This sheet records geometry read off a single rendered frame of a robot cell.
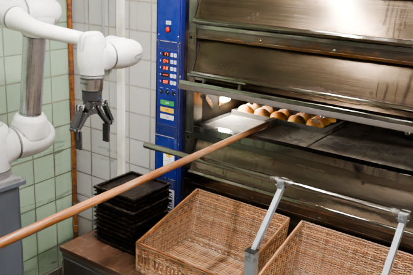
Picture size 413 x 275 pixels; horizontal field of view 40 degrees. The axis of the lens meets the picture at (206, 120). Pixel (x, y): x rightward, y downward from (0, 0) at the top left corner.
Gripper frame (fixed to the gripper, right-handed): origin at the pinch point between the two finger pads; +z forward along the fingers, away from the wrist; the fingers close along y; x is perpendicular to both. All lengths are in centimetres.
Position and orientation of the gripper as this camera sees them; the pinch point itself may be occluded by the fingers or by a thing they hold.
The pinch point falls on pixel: (92, 142)
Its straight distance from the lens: 216.2
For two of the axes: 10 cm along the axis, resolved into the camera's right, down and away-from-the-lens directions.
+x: 8.0, 1.9, -5.6
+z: -0.4, 9.6, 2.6
